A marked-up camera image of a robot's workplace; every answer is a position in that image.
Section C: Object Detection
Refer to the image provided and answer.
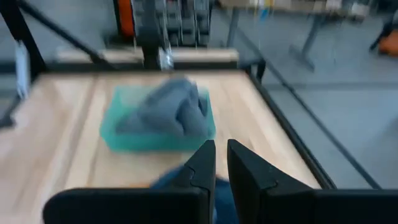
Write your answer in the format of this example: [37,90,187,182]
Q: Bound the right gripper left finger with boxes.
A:
[43,139,216,224]

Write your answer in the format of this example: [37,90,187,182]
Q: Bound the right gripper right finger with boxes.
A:
[227,139,398,224]

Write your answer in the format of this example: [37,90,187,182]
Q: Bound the dark blue denim cap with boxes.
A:
[150,166,240,224]

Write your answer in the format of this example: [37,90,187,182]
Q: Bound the teal translucent plastic bin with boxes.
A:
[99,83,217,153]

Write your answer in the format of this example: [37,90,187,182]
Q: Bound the shelf rack with bins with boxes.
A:
[114,0,215,47]

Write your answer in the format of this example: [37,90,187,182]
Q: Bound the orange shop vacuum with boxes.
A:
[369,11,398,58]

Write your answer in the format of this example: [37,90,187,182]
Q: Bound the wooden desk gray legs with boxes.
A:
[217,0,369,73]

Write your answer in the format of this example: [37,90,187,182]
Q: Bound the white post bracket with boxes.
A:
[14,42,32,100]

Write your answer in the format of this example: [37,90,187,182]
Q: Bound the black aluminium rig frame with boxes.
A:
[0,0,383,190]

